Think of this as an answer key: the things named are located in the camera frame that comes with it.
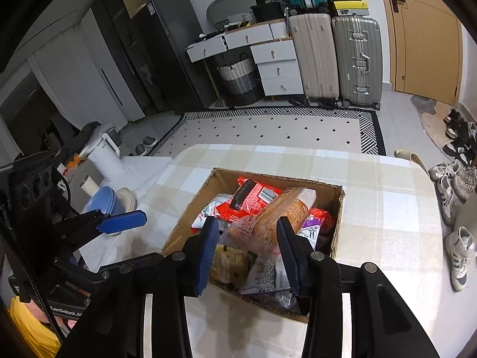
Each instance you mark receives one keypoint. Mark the black white patterned rug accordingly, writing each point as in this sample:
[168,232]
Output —
[279,126]

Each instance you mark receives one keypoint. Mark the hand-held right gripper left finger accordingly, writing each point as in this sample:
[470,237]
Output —
[207,253]

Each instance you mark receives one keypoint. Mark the orange bread packet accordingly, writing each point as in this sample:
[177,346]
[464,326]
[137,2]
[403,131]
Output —
[275,209]

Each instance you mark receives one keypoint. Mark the dark grey refrigerator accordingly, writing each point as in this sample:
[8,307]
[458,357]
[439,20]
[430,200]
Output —
[167,52]

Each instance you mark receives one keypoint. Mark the silver suitcase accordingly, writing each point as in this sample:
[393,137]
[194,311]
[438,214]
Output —
[357,59]

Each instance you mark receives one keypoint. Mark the person's left hand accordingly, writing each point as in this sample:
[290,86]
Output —
[37,311]

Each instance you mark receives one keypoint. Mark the white drawer desk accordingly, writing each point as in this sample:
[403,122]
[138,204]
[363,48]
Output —
[275,67]

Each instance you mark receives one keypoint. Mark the stack of blue bowls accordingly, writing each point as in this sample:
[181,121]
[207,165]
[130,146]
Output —
[104,205]

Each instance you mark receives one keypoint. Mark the dark wardrobe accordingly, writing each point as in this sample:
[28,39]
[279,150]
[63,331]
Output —
[111,44]

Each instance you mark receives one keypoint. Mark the small orange object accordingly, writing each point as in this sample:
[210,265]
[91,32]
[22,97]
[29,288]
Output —
[74,160]

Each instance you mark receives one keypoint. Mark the brown cardboard box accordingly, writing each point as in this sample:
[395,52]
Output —
[184,223]

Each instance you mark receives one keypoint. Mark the woven laundry basket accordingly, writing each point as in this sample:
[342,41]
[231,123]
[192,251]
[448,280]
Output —
[238,78]

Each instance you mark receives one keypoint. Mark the group of loose sneakers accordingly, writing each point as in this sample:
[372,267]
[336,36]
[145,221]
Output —
[460,261]

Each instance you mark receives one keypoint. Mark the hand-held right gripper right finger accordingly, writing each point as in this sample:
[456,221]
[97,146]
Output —
[289,253]

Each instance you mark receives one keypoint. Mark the grey door mat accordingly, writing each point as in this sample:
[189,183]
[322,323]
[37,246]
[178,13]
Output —
[428,115]

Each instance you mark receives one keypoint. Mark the white kettle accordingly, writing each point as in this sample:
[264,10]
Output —
[106,160]

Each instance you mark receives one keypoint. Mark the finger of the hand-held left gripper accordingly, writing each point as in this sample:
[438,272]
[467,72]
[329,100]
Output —
[84,136]
[123,222]

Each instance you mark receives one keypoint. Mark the white orange noodle snack packet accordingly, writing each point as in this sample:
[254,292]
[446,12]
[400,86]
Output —
[207,212]

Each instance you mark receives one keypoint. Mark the beige bowl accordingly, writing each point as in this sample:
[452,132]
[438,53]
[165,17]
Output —
[127,199]

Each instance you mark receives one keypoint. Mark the tan wooden door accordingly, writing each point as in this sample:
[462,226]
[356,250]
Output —
[425,30]

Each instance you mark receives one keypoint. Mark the grey slipper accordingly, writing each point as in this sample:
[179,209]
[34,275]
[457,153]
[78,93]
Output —
[141,149]
[149,141]

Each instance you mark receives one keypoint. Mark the person's yellow shirt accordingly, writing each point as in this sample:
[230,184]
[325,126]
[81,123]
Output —
[29,332]

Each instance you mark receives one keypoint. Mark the yellow black shoe box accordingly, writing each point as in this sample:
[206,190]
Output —
[348,8]

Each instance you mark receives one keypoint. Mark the red white snack packet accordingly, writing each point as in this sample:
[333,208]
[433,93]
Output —
[253,197]

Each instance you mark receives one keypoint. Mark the oval mirror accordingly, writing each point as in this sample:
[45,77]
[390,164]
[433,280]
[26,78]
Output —
[231,3]

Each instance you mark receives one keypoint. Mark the beige suitcase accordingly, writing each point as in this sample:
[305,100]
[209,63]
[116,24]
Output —
[315,56]

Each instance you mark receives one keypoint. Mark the white trash bin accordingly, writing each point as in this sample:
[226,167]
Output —
[467,212]

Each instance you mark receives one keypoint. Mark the clear chocolate chip bread packet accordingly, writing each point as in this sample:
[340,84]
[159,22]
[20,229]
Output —
[229,268]

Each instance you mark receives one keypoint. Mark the white cylindrical cup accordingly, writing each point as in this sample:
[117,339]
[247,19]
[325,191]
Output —
[89,186]

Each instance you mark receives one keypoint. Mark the beige slipper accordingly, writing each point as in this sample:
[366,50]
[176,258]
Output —
[410,156]

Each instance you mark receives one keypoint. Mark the red cookie packet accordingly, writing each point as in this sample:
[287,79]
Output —
[324,220]

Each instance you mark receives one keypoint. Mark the white cabinet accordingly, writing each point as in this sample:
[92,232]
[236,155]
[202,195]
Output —
[100,82]

